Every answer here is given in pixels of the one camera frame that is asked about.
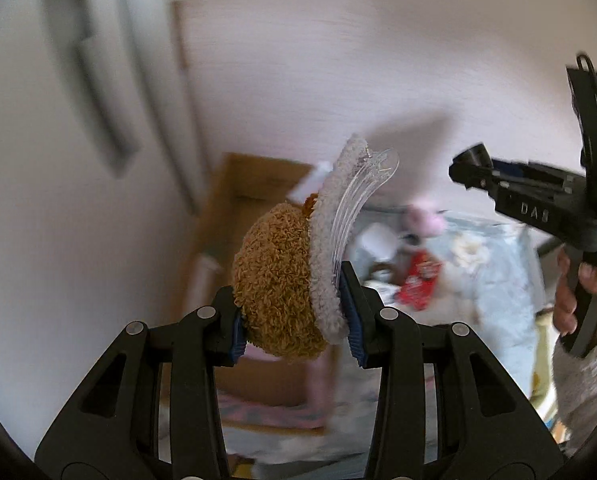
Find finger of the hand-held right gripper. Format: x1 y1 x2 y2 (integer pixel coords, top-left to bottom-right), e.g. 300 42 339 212
448 143 510 196
491 157 575 185

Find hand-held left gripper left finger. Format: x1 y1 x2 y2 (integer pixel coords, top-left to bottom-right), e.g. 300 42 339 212
34 285 250 480

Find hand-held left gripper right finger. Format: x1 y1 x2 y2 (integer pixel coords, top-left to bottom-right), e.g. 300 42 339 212
339 262 565 480

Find cardboard box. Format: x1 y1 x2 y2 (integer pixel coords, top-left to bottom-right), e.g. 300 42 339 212
171 152 343 436

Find brown and white plush toy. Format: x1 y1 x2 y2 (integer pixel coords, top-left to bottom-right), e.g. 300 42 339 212
231 132 400 361

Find person's right hand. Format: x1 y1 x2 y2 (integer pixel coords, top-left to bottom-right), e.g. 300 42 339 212
552 249 597 342

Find pink plush toy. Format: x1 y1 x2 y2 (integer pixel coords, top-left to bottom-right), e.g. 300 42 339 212
403 200 447 239

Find red snack packet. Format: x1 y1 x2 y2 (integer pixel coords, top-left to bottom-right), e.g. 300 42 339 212
395 252 442 312

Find floral blanket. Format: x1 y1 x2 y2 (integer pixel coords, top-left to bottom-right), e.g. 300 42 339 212
347 209 556 413

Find recessed door handle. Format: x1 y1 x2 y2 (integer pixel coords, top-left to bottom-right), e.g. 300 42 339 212
37 0 145 179

